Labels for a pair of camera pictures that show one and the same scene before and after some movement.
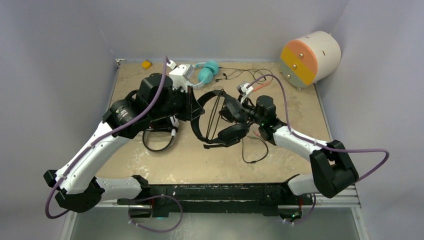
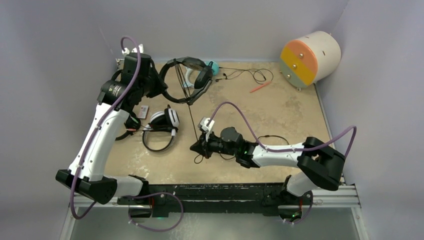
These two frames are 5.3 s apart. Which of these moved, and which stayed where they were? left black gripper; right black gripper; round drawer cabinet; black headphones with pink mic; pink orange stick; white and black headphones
Moved: left black gripper; black headphones with pink mic; right black gripper
Stayed: pink orange stick; round drawer cabinet; white and black headphones
